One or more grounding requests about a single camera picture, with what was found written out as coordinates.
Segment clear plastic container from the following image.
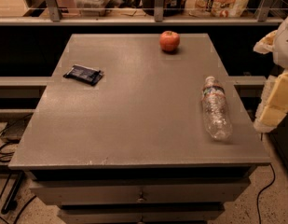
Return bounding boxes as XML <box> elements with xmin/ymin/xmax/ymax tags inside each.
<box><xmin>74</xmin><ymin>0</ymin><xmax>110</xmax><ymax>17</ymax></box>

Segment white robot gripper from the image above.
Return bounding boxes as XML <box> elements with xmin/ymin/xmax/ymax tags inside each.
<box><xmin>254</xmin><ymin>17</ymin><xmax>288</xmax><ymax>133</ymax></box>

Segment printed snack bag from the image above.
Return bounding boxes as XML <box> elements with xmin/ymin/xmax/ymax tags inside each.
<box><xmin>189</xmin><ymin>0</ymin><xmax>249</xmax><ymax>18</ymax></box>

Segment grey cabinet with drawers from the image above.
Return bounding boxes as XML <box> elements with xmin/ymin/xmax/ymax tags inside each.
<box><xmin>9</xmin><ymin>34</ymin><xmax>270</xmax><ymax>224</ymax></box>

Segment black cable right floor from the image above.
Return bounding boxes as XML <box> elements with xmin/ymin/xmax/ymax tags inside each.
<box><xmin>255</xmin><ymin>163</ymin><xmax>277</xmax><ymax>224</ymax></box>

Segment clear plastic water bottle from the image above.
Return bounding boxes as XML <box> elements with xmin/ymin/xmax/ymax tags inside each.
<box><xmin>201</xmin><ymin>76</ymin><xmax>232</xmax><ymax>141</ymax></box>

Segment metal shelf rail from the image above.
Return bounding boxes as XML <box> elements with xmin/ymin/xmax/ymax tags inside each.
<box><xmin>0</xmin><ymin>0</ymin><xmax>288</xmax><ymax>26</ymax></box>

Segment black cables left floor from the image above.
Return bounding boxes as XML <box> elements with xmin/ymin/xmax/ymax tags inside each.
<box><xmin>0</xmin><ymin>114</ymin><xmax>37</xmax><ymax>224</ymax></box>

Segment dark snack bar wrapper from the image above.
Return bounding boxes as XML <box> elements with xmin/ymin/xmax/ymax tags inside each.
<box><xmin>63</xmin><ymin>64</ymin><xmax>103</xmax><ymax>86</ymax></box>

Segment red apple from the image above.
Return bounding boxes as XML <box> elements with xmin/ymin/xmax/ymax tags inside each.
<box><xmin>159</xmin><ymin>31</ymin><xmax>180</xmax><ymax>52</ymax></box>

